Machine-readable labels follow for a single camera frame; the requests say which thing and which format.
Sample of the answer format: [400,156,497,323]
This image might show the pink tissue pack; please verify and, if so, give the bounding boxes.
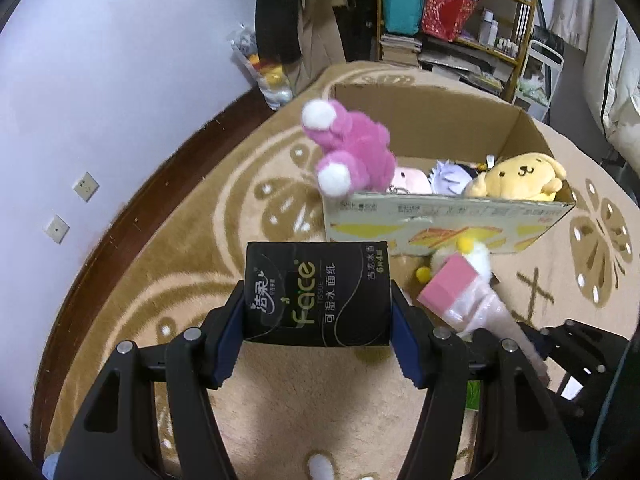
[417,252,551,376]

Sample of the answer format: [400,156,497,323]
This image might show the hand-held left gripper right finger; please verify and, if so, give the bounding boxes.
[389,279,583,480]

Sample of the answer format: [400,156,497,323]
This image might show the plastic bag of toys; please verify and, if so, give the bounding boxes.
[229,24,297,112]

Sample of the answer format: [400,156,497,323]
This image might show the wall socket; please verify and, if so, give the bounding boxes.
[73,171,100,203]
[44,215,71,245]

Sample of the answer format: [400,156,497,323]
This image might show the pile of magazines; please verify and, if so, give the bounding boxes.
[417,40,506,96]

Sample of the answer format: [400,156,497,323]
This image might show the beige coat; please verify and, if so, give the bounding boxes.
[299,0,347,63]

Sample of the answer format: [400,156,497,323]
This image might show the white fluffy plush toy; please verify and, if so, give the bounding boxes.
[416,237,495,286]

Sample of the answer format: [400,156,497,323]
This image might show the pink fluffy plush toy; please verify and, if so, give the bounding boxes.
[301,99,397,197]

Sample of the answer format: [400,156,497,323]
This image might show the cardboard box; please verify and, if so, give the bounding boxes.
[321,82,577,257]

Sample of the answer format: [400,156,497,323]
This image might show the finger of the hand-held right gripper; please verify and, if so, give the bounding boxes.
[540,318,630,403]

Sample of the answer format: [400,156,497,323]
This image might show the red patterned bag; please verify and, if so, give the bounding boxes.
[421,0,480,42]

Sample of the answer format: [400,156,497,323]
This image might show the pale pink plush toy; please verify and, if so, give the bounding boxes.
[391,166,432,194]

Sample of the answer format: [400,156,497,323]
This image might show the black coat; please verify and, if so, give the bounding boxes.
[254,0,303,63]

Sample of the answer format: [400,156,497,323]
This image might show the yellow dog plush toy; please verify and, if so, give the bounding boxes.
[462,155,569,202]

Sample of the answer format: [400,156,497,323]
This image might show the teal bag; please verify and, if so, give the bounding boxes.
[381,0,427,37]

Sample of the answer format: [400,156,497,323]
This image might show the stack of books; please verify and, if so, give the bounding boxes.
[379,32,424,55]

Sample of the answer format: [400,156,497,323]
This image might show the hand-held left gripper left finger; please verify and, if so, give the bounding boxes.
[52,279,247,480]

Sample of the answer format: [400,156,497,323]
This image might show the black tissue pack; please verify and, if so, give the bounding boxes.
[241,241,392,348]

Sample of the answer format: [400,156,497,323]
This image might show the beige patterned rug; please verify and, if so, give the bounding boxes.
[30,60,640,480]

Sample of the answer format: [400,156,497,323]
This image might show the purple-haired doll plush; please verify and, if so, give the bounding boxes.
[429,159,485,196]

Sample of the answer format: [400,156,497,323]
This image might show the wooden shelf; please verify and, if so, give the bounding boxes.
[376,0,543,103]

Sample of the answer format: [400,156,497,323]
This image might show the white rolling cart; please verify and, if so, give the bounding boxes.
[514,39,567,123]

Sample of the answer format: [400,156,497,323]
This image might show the row of cosmetic bottles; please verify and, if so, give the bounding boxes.
[476,7,526,58]

